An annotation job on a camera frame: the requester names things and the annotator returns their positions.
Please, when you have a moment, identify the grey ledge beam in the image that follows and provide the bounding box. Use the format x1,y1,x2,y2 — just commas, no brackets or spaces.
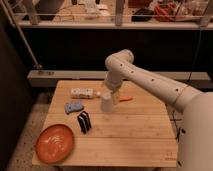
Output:
27,70,213,89

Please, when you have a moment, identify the white ceramic cup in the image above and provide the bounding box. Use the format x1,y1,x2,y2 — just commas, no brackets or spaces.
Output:
101,92,114,112

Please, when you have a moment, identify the orange carrot toy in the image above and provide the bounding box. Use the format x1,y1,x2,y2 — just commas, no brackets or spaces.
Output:
119,96,133,102

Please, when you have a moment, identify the metal tripod pole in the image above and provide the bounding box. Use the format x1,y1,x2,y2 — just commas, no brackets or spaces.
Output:
1,0,43,74

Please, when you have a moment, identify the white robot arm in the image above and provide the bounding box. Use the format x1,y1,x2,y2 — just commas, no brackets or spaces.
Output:
105,49,213,171

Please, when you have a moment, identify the wooden table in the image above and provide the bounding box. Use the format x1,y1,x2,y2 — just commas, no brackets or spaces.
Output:
31,80,179,168

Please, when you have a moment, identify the black cable on floor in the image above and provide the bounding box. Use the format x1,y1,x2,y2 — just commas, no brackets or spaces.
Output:
170,106,186,144

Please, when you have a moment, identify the white bottle lying down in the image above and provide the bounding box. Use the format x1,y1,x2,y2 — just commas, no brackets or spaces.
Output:
70,88,101,99

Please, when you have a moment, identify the orange plate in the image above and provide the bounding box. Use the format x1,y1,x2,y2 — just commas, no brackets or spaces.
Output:
35,124,74,164

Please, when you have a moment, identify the blue cloth toy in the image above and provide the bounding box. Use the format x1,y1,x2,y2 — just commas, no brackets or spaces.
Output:
64,102,84,114

